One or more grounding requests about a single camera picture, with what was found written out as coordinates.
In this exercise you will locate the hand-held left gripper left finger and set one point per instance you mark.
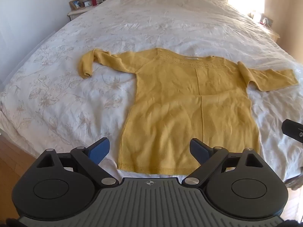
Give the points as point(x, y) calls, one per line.
point(100, 150)

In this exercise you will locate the small white clock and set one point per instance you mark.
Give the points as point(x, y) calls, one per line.
point(87, 3)

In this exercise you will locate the white nightstand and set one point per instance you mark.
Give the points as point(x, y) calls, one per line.
point(78, 13)

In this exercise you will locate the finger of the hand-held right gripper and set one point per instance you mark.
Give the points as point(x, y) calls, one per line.
point(293, 130)

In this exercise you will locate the wooden bedside table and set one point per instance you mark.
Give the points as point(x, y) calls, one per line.
point(272, 32)

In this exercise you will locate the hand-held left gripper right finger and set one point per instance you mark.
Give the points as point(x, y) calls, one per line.
point(200, 150)

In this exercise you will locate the yellow knit sweater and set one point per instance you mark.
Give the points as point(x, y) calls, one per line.
point(180, 104)

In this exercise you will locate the wooden picture frame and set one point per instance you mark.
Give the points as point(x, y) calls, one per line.
point(75, 4)

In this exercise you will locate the white floral bedspread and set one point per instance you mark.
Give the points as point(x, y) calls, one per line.
point(146, 23)

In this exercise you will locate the red bottle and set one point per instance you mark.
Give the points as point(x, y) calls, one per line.
point(93, 0)

